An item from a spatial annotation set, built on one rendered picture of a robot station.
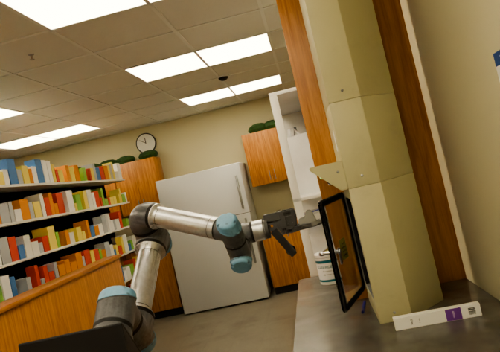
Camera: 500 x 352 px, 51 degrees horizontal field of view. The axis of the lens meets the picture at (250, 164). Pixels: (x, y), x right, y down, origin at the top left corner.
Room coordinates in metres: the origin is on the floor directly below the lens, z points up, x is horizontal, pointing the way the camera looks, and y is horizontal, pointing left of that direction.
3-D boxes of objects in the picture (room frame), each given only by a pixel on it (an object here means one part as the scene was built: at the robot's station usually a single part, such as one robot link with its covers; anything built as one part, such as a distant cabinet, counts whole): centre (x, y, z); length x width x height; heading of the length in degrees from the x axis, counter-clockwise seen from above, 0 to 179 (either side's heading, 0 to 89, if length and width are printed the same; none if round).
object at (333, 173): (1.96, -0.27, 1.46); 0.32 x 0.12 x 0.10; 174
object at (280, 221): (1.88, -0.06, 1.34); 0.12 x 0.08 x 0.09; 84
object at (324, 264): (2.60, -0.27, 1.02); 0.13 x 0.13 x 0.15
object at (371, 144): (1.94, -0.45, 1.33); 0.32 x 0.25 x 0.77; 174
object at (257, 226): (1.89, 0.02, 1.33); 0.08 x 0.05 x 0.08; 174
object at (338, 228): (1.96, -0.27, 1.19); 0.30 x 0.01 x 0.40; 154
